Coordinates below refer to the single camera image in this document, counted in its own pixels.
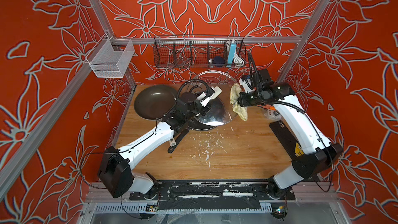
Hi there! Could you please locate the yellow cleaning cloth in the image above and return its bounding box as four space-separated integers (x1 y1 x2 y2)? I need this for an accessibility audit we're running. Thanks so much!
230 83 248 121

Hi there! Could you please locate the glass lid white handle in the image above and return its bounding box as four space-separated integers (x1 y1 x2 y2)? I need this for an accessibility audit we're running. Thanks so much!
194 70 237 127

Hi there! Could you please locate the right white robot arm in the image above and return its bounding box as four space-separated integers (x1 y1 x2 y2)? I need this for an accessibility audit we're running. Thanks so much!
238 69 343 198

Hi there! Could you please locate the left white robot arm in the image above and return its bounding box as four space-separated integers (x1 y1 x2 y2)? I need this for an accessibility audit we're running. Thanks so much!
98 87 221 198

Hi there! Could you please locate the black frying pan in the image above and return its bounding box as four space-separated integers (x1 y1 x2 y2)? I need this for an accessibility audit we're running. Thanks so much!
167 96 228 153

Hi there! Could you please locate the small clear plastic container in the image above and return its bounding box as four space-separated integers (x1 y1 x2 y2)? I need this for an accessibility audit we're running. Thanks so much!
264 109 282 121

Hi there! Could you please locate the dark blue round object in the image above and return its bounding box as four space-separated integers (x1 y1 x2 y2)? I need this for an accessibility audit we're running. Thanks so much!
212 56 226 67

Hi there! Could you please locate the black power adapter box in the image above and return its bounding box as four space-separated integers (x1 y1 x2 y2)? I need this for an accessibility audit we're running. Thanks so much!
269 120 305 160

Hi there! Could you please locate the clear plastic bin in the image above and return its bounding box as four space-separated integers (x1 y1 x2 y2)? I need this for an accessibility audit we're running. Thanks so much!
86 39 135 78

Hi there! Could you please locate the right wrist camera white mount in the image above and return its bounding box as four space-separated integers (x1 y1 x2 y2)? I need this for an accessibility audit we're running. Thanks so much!
239 75 255 93

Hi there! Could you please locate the pan with white handle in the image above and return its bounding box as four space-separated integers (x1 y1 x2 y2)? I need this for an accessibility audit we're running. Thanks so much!
134 84 178 147

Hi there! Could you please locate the white cable bundle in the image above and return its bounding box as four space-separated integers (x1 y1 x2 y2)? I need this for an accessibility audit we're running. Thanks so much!
234 46 245 67

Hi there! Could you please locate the black wire basket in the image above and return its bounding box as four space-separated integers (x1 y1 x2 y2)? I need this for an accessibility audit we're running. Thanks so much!
153 35 248 68

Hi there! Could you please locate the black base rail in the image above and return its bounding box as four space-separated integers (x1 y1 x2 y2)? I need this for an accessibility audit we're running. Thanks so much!
129 179 296 212

